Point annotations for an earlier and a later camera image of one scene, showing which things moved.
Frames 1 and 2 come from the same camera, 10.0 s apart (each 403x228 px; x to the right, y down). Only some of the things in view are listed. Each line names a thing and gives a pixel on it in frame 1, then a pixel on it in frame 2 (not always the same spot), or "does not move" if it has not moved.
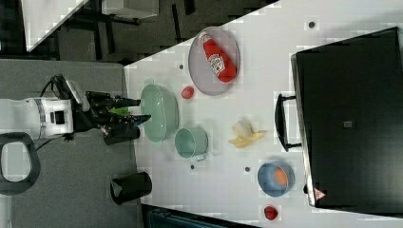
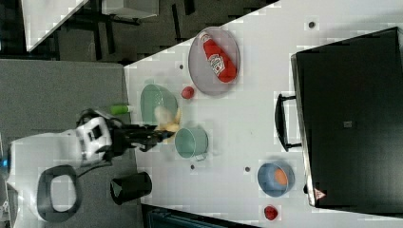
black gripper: [111, 125] → [143, 136]
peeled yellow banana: [244, 135] → [171, 127]
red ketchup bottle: [221, 65] does not move
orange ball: [280, 177] does not move
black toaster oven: [349, 97] does not move
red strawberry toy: [187, 92] does not move
